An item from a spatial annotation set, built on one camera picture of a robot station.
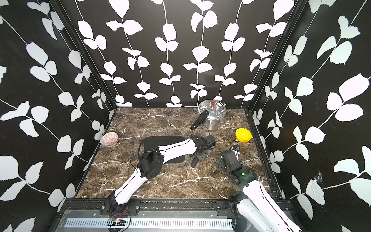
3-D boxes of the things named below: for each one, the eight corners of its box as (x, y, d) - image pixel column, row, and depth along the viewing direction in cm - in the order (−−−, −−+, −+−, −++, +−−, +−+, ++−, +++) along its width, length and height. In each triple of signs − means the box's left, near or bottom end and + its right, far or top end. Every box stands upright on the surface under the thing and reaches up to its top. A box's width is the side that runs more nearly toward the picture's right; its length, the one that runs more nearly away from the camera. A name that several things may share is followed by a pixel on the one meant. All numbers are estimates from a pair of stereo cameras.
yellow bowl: (236, 144, 101) (238, 140, 97) (233, 132, 108) (235, 127, 104) (250, 144, 101) (253, 140, 97) (247, 132, 108) (249, 127, 104)
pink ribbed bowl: (102, 147, 99) (98, 143, 95) (107, 135, 105) (103, 131, 101) (118, 147, 99) (114, 143, 95) (122, 136, 105) (119, 131, 101)
